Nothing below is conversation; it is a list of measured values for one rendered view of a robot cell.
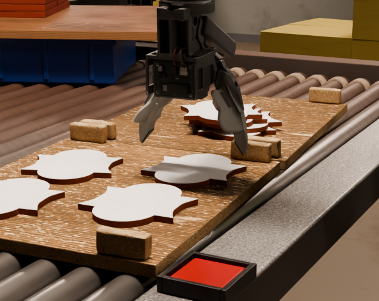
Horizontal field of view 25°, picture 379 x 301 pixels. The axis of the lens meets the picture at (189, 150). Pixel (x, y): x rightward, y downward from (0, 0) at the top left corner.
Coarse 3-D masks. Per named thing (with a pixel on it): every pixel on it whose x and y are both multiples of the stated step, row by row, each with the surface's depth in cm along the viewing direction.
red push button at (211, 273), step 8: (192, 264) 90; (200, 264) 90; (208, 264) 90; (216, 264) 90; (224, 264) 90; (176, 272) 88; (184, 272) 88; (192, 272) 88; (200, 272) 88; (208, 272) 88; (216, 272) 88; (224, 272) 88; (232, 272) 88; (240, 272) 88; (192, 280) 86; (200, 280) 86; (208, 280) 86; (216, 280) 86; (224, 280) 86
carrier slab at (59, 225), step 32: (32, 160) 125; (128, 160) 125; (160, 160) 125; (96, 192) 110; (192, 192) 110; (224, 192) 110; (0, 224) 99; (32, 224) 99; (64, 224) 99; (96, 224) 99; (160, 224) 99; (192, 224) 99; (64, 256) 92; (96, 256) 91; (160, 256) 90
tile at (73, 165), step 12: (48, 156) 123; (60, 156) 123; (72, 156) 123; (84, 156) 123; (96, 156) 123; (24, 168) 118; (36, 168) 118; (48, 168) 118; (60, 168) 118; (72, 168) 118; (84, 168) 118; (96, 168) 118; (108, 168) 119; (48, 180) 114; (60, 180) 113; (72, 180) 114; (84, 180) 114
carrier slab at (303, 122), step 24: (120, 120) 148; (168, 120) 148; (288, 120) 148; (312, 120) 148; (336, 120) 153; (144, 144) 133; (168, 144) 133; (192, 144) 133; (216, 144) 133; (288, 144) 133
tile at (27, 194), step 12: (12, 180) 112; (24, 180) 112; (36, 180) 112; (0, 192) 108; (12, 192) 108; (24, 192) 108; (36, 192) 108; (48, 192) 108; (60, 192) 108; (0, 204) 103; (12, 204) 103; (24, 204) 103; (36, 204) 103; (0, 216) 100; (12, 216) 101
